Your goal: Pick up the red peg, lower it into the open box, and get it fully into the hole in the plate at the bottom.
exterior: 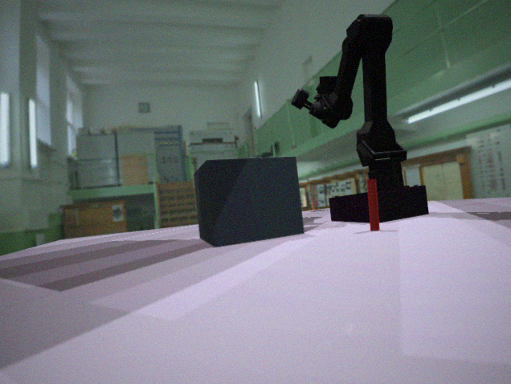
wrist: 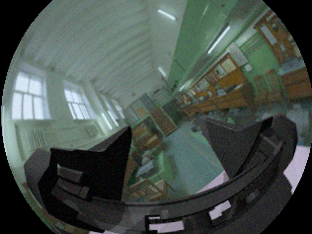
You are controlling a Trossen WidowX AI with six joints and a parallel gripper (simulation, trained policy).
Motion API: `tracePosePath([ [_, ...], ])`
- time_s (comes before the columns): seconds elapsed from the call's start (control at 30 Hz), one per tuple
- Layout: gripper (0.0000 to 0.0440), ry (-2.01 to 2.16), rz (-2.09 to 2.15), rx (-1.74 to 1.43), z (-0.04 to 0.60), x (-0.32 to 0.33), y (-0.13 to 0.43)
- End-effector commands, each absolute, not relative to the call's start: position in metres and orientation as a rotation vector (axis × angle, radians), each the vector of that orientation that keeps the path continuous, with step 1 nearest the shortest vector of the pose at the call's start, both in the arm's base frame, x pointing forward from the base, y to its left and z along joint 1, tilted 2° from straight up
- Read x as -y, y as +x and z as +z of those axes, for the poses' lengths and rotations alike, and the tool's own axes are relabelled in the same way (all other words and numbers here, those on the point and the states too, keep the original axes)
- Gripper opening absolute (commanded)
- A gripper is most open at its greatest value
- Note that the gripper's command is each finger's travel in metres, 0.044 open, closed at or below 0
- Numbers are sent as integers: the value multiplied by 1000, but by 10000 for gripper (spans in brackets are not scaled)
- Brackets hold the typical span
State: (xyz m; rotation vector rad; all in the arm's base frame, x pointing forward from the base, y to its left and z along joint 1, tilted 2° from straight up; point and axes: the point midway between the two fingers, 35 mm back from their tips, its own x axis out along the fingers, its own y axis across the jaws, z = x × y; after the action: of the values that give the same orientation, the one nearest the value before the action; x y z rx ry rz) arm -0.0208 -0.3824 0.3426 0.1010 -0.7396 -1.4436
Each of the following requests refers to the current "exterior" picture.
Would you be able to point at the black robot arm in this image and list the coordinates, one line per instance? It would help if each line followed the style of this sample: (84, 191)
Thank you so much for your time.
(368, 37)

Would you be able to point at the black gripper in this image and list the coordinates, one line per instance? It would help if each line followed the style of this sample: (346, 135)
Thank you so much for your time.
(299, 101)

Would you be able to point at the dark red peg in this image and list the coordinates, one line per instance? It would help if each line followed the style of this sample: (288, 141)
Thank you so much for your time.
(373, 203)

